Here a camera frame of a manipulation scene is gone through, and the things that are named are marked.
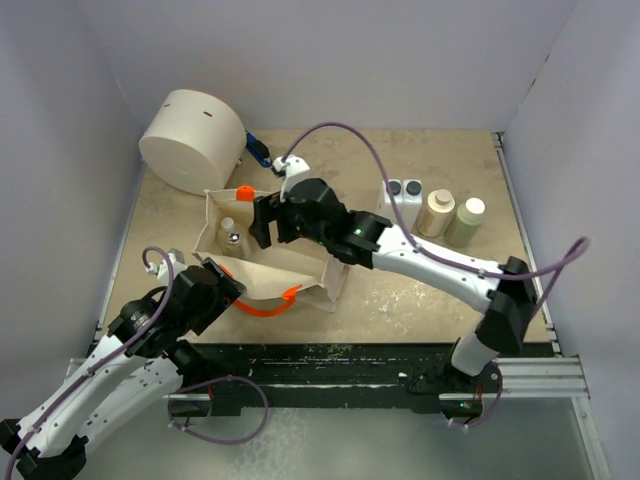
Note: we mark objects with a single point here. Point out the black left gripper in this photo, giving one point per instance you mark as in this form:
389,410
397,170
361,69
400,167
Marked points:
224,294

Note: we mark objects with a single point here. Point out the green bottle white cap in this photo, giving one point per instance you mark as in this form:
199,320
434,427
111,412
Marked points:
465,223

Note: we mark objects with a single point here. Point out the beige bottle beige cap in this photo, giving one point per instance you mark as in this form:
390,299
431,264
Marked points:
437,213

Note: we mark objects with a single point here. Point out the canvas bag orange handles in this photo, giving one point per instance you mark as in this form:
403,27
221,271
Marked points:
269,273

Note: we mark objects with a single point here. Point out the clear bottle white cap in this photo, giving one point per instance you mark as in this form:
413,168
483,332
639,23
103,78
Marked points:
226,230

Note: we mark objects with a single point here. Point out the small silver cap bottle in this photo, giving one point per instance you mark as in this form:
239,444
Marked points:
236,243

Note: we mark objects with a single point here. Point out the blue black tool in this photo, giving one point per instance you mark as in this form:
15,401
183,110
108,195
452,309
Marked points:
258,150

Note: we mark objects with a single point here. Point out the large white cylindrical container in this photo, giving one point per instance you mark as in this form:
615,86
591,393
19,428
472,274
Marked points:
194,141

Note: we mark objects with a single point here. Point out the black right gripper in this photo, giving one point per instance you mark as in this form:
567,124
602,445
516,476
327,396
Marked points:
267,210

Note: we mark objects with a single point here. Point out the white square bottle dark cap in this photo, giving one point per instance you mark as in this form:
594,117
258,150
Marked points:
391,190

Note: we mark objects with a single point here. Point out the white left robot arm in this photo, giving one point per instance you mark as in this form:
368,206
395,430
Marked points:
142,357

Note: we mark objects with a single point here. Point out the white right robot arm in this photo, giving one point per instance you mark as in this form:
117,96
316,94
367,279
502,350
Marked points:
502,293

